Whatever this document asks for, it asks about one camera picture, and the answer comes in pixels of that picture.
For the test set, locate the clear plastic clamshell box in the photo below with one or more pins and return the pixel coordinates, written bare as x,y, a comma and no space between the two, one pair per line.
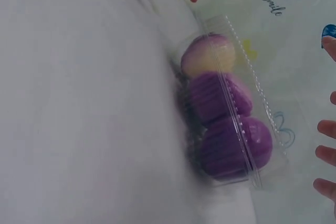
244,82

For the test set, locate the person's right thumb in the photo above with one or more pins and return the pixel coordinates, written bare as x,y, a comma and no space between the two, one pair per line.
330,47

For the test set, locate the person's right hand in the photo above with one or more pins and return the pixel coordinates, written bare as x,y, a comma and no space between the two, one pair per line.
330,129

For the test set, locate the ridged purple bun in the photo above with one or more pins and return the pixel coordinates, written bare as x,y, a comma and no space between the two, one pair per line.
210,95

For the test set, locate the large round purple bun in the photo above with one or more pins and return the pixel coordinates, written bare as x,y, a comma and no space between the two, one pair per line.
236,145

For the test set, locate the purple and yellow bun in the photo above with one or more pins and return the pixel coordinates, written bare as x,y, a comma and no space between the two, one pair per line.
204,56

